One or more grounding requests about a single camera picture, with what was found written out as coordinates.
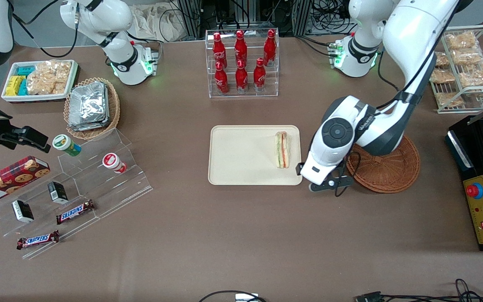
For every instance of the Snickers chocolate bar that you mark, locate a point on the Snickers chocolate bar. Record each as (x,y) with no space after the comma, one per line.
(38,240)
(75,212)

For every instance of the clear acrylic stepped display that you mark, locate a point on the clear acrylic stepped display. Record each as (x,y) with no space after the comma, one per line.
(111,188)

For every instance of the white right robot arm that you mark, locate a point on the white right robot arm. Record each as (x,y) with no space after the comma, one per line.
(124,58)

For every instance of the light wicker basket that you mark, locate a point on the light wicker basket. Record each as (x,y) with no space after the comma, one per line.
(113,109)

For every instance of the tartan chocolate chip cookie box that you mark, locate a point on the tartan chocolate chip cookie box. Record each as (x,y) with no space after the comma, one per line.
(11,178)

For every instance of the red strawberry yogurt cup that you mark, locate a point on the red strawberry yogurt cup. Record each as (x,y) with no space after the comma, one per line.
(112,162)

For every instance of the small black carton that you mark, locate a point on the small black carton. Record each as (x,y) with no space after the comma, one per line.
(22,212)
(58,193)

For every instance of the white rectangular bin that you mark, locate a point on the white rectangular bin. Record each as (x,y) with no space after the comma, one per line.
(36,98)

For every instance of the teal snack packet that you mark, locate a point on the teal snack packet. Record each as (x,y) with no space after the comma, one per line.
(23,88)
(25,70)

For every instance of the beige cloth bag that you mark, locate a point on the beige cloth bag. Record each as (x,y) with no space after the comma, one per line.
(162,23)

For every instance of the red emergency stop button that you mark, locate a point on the red emergency stop button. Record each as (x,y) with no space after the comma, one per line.
(473,191)

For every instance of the clear acrylic bottle rack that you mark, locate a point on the clear acrylic bottle rack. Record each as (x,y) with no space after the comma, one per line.
(273,90)

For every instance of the large clear snack bag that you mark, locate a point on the large clear snack bag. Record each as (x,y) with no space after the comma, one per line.
(48,77)

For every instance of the yellow snack packet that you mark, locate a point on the yellow snack packet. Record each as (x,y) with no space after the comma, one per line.
(14,86)

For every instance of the black sealing machine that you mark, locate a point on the black sealing machine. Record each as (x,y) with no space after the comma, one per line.
(482,218)

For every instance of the silver foil pack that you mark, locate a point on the silver foil pack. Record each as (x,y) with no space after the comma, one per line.
(86,127)
(88,102)

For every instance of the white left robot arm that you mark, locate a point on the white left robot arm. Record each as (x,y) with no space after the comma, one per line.
(413,25)

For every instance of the green yogurt cup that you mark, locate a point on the green yogurt cup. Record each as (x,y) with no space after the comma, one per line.
(66,144)

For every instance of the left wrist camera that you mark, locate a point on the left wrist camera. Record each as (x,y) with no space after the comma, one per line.
(329,184)

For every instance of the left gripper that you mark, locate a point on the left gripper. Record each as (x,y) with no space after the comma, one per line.
(298,169)

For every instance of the clear bag of snacks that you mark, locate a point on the clear bag of snacks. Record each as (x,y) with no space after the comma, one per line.
(442,59)
(461,40)
(468,56)
(476,76)
(442,76)
(449,100)

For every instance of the triangle sandwich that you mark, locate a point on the triangle sandwich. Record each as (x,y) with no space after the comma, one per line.
(282,151)

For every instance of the red cola bottle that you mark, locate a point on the red cola bottle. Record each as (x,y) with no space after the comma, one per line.
(241,79)
(240,50)
(259,77)
(270,48)
(221,82)
(218,50)

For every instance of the brown wicker basket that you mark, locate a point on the brown wicker basket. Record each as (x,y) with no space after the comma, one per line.
(388,176)

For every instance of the cream plastic tray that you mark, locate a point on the cream plastic tray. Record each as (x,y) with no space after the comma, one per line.
(241,155)

